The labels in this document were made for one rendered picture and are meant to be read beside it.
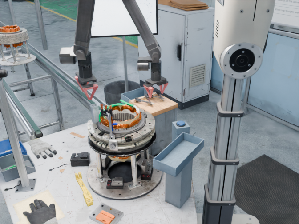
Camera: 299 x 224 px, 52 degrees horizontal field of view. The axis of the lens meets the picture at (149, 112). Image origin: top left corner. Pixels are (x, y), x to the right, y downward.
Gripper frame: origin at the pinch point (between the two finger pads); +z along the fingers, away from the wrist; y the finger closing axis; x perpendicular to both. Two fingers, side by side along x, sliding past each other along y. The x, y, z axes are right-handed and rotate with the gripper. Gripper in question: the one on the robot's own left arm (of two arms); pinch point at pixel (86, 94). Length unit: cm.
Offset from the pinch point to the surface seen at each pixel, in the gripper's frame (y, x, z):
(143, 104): -9.1, 33.5, 18.1
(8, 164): -25, -39, 48
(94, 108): 2.5, 2.1, 6.5
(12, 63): -203, -18, 64
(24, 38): -209, -1, 41
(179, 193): 43, 26, 33
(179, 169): 45, 22, 15
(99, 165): 10.3, 0.7, 34.2
